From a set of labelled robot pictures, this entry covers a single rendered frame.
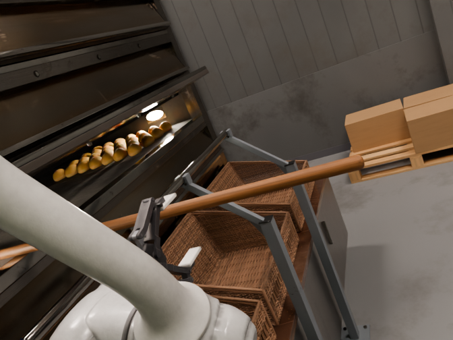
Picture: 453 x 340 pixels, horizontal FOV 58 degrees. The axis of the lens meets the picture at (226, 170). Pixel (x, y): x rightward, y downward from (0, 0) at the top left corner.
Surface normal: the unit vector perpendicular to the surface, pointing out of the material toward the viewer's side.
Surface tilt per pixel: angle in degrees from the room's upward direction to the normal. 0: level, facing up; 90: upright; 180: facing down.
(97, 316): 25
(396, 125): 90
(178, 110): 90
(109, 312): 21
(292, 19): 90
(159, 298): 98
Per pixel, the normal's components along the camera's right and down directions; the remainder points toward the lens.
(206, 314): 0.42, -0.65
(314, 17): -0.29, 0.39
